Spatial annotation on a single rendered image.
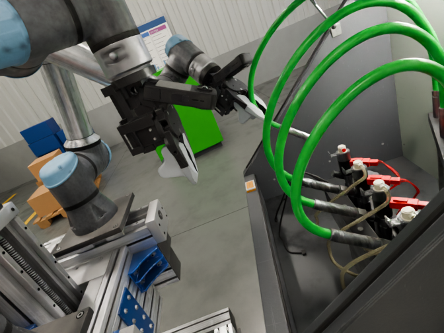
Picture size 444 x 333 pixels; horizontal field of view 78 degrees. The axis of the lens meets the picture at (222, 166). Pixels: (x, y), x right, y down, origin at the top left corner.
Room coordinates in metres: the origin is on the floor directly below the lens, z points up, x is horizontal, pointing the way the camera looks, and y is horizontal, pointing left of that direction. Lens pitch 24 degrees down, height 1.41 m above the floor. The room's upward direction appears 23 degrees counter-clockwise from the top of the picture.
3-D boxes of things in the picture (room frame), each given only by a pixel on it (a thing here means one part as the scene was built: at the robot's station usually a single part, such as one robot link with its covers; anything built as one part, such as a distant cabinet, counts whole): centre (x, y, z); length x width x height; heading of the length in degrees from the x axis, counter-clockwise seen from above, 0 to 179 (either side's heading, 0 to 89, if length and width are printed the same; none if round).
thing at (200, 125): (4.23, 0.34, 0.65); 0.95 x 0.86 x 1.30; 95
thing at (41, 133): (6.45, 3.03, 0.61); 1.26 x 0.48 x 1.22; 87
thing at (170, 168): (0.45, 0.08, 1.24); 0.06 x 0.03 x 0.09; 80
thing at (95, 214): (0.84, 0.46, 1.09); 0.15 x 0.15 x 0.10
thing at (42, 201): (4.28, 2.42, 0.39); 1.20 x 0.85 x 0.79; 9
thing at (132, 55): (0.46, 0.07, 1.43); 0.08 x 0.08 x 0.05
